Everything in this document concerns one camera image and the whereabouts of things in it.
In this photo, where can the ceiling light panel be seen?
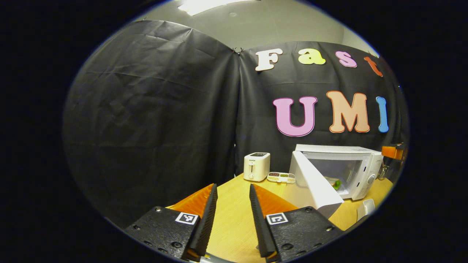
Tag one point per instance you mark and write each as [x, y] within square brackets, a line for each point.
[204, 5]

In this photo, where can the white microwave oven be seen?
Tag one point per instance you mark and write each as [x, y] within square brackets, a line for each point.
[310, 186]

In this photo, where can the black backdrop cloth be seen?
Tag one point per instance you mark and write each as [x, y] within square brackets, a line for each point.
[153, 109]

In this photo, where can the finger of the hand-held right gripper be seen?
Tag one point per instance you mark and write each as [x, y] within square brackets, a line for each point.
[392, 151]

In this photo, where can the divided dish with seeds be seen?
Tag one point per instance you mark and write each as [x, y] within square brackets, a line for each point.
[280, 177]

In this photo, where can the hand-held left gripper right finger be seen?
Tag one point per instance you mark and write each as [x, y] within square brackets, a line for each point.
[260, 223]

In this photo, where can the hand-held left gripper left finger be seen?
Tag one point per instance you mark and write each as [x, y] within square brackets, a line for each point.
[206, 219]

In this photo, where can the sandwich with green lettuce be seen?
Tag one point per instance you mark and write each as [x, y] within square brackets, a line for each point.
[336, 183]

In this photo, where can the white toaster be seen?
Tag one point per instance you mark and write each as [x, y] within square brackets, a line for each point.
[256, 168]

